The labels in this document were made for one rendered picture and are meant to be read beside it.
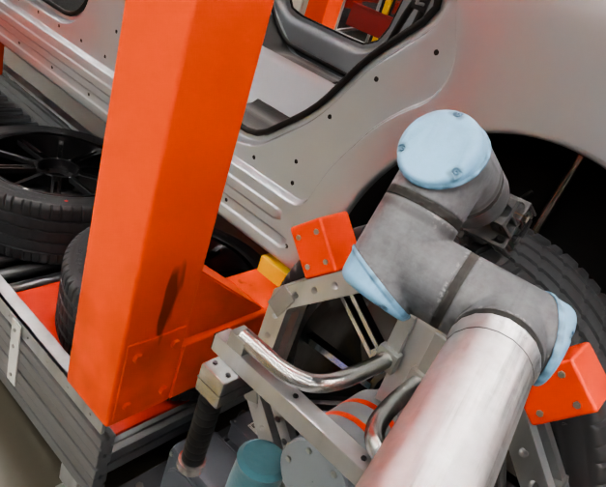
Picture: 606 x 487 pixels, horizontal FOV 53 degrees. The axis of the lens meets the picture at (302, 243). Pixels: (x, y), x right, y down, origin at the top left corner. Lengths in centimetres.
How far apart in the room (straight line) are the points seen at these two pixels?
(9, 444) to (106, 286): 91
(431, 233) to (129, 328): 69
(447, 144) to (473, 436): 30
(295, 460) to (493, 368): 46
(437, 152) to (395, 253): 11
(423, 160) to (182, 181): 51
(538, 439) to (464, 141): 43
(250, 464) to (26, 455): 103
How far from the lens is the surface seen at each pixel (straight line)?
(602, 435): 95
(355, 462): 79
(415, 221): 63
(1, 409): 209
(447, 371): 52
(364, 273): 63
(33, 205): 209
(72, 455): 173
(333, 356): 115
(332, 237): 96
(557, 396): 84
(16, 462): 196
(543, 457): 90
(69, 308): 177
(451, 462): 45
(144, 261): 108
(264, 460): 107
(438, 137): 65
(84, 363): 134
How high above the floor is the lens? 152
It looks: 28 degrees down
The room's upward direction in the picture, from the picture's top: 19 degrees clockwise
